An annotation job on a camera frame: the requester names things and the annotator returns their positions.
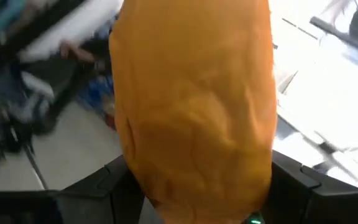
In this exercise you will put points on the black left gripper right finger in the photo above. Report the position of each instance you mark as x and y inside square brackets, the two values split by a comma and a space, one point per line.
[300, 202]

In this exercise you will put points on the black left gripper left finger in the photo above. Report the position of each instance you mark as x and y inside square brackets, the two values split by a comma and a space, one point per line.
[104, 202]

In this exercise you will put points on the orange-yellow mango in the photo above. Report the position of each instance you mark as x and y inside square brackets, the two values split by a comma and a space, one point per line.
[194, 109]

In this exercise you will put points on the person's hand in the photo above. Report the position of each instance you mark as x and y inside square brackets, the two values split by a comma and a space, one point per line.
[76, 53]

